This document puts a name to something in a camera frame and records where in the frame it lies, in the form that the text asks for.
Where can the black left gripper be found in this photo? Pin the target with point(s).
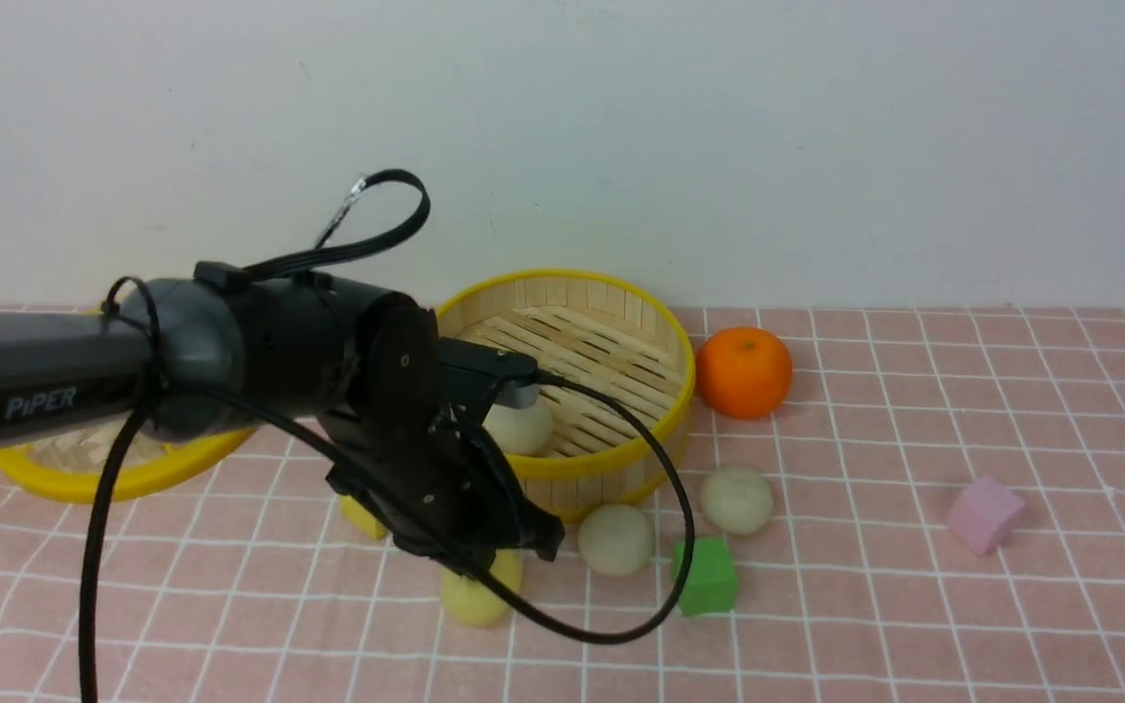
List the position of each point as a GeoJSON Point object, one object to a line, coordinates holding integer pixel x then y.
{"type": "Point", "coordinates": [443, 488]}

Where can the white bun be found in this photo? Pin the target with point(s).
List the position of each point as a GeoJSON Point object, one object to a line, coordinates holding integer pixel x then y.
{"type": "Point", "coordinates": [736, 500]}
{"type": "Point", "coordinates": [616, 541]}
{"type": "Point", "coordinates": [525, 432]}

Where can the yellow bun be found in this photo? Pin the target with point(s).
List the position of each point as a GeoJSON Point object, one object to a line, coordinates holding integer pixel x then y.
{"type": "Point", "coordinates": [470, 603]}

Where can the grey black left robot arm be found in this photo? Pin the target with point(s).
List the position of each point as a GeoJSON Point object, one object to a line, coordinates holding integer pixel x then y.
{"type": "Point", "coordinates": [228, 361]}

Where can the bamboo steamer tray yellow rim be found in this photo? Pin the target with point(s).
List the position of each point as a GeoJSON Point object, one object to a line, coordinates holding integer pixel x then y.
{"type": "Point", "coordinates": [606, 335]}

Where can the yellow foam cube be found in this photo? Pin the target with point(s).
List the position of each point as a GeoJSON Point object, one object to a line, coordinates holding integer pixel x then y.
{"type": "Point", "coordinates": [362, 520]}

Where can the green foam cube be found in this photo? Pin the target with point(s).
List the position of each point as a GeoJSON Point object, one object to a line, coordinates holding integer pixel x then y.
{"type": "Point", "coordinates": [712, 582]}

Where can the orange fruit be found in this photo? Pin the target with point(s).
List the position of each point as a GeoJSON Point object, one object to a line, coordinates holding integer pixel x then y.
{"type": "Point", "coordinates": [744, 372]}

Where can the pink checked tablecloth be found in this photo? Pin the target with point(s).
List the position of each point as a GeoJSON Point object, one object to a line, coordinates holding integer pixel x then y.
{"type": "Point", "coordinates": [247, 585]}

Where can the pink foam block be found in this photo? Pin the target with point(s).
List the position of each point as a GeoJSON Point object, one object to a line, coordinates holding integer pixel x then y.
{"type": "Point", "coordinates": [984, 514]}

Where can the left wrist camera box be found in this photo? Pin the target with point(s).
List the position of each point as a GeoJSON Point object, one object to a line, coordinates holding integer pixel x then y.
{"type": "Point", "coordinates": [475, 377]}

